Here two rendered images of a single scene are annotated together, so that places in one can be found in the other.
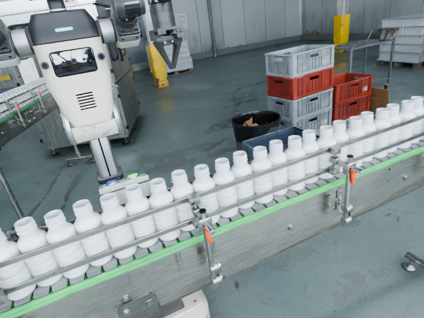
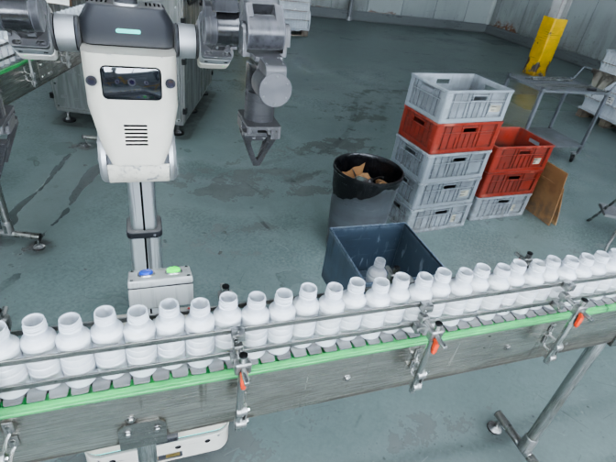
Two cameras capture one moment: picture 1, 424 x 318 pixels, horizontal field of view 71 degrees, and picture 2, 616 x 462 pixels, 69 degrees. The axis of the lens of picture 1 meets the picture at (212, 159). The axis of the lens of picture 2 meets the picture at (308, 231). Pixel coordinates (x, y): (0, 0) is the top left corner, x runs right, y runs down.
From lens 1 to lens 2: 30 cm
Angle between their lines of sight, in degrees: 8
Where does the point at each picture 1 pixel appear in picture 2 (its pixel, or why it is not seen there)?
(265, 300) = (304, 421)
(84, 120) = (127, 159)
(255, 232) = (302, 377)
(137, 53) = not seen: outside the picture
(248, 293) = not seen: hidden behind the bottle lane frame
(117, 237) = (137, 357)
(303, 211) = (368, 364)
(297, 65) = (451, 107)
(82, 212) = (104, 324)
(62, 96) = (105, 123)
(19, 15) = not seen: outside the picture
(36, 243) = (43, 346)
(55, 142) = (72, 103)
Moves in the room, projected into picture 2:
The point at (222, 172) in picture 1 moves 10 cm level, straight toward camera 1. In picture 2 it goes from (280, 307) to (274, 343)
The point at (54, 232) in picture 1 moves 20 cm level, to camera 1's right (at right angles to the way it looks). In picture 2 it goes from (66, 339) to (176, 353)
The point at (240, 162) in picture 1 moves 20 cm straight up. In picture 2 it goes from (306, 299) to (319, 221)
